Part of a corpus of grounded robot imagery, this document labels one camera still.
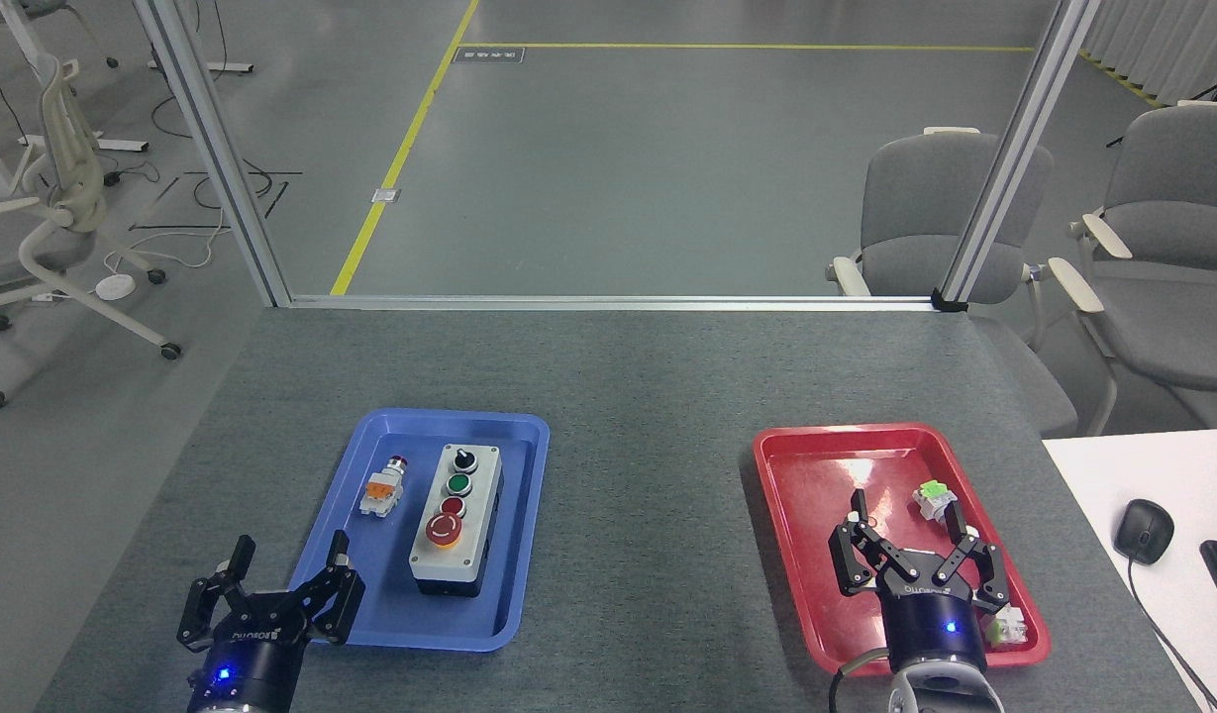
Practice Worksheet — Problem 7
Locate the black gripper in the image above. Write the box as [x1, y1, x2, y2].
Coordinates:
[829, 488, 1012, 684]
[177, 530, 367, 713]

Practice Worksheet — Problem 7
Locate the grey control box with buttons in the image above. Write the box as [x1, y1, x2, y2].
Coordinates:
[408, 443, 505, 598]

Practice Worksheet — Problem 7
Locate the silver push button yellow-green block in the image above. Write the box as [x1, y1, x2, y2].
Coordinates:
[982, 604, 1029, 650]

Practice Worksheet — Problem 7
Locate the red push button orange block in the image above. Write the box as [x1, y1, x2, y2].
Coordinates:
[358, 455, 411, 518]

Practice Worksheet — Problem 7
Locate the red plastic tray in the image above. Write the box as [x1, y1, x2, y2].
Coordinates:
[753, 423, 1053, 678]

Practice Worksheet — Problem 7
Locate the black computer mouse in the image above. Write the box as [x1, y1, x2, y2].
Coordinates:
[1113, 498, 1175, 566]

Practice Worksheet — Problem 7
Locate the white desk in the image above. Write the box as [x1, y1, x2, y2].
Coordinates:
[1042, 428, 1217, 713]

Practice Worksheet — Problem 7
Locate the blue plastic tray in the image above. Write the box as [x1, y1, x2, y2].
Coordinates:
[278, 408, 551, 654]

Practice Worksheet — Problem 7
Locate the grey padded armchair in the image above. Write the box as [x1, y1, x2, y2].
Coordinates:
[826, 126, 1080, 437]
[1049, 99, 1217, 437]

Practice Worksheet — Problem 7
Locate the white wheeled office chair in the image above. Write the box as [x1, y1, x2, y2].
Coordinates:
[0, 51, 183, 412]

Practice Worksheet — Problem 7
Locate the white curtain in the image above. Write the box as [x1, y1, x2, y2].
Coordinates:
[1078, 0, 1217, 108]

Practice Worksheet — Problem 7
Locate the green push button switch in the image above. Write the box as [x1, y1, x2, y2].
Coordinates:
[913, 479, 965, 528]

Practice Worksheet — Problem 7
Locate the black mouse cable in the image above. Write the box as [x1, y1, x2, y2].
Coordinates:
[1127, 560, 1217, 713]

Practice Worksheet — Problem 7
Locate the white floor cable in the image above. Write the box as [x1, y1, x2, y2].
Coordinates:
[103, 203, 235, 280]

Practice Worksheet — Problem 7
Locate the silver aluminium cross rail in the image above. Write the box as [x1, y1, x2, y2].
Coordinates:
[289, 294, 941, 313]

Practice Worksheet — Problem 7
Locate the silver aluminium post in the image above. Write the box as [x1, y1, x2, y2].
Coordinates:
[940, 0, 1102, 303]
[133, 0, 292, 308]

